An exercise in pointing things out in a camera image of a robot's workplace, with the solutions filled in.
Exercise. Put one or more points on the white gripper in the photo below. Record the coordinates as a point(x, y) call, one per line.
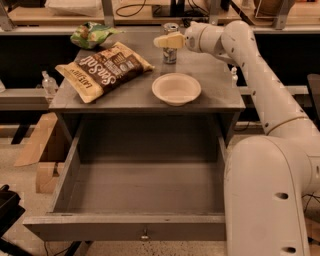
point(192, 38)

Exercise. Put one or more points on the silver redbull can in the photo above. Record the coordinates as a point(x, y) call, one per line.
point(170, 54)

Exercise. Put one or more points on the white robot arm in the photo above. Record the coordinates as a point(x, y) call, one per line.
point(265, 176)

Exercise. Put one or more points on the grey cabinet with top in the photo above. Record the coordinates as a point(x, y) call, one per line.
point(218, 93)

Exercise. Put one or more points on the open grey top drawer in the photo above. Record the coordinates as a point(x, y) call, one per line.
point(126, 173)

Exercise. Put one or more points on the metal drawer knob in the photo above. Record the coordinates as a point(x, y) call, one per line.
point(144, 236)

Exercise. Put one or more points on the white paper bowl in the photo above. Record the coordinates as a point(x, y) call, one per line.
point(176, 89)

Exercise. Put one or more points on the white pump bottle right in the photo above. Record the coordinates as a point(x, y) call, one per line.
point(234, 76)

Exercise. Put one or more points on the green snack bag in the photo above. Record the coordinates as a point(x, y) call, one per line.
point(91, 34)

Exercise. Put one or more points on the brown sea salt chip bag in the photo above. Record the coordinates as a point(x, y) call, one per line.
point(98, 74)

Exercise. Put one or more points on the clear sanitizer bottle left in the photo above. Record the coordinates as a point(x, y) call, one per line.
point(49, 84)

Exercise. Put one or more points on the wooden background workbench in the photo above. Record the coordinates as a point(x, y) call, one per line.
point(304, 17)

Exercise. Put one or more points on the cardboard box left floor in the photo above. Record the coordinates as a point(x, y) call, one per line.
point(47, 147)

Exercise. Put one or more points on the black case bottom left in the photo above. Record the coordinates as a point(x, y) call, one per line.
point(10, 210)

